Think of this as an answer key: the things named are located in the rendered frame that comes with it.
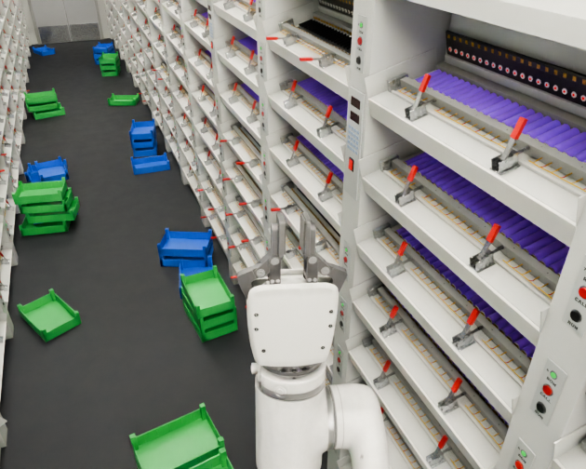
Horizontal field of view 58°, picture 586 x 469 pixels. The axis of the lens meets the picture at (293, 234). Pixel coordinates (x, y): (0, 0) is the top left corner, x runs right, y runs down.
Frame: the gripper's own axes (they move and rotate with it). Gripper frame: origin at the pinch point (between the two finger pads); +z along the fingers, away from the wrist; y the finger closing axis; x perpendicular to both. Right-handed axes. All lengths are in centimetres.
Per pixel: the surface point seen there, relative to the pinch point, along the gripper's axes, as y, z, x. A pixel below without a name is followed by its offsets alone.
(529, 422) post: 44, -42, -16
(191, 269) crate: -30, -116, -251
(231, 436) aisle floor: -8, -141, -130
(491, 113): 43, 7, -43
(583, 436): 51, -42, -11
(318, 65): 19, 13, -97
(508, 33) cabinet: 49, 21, -53
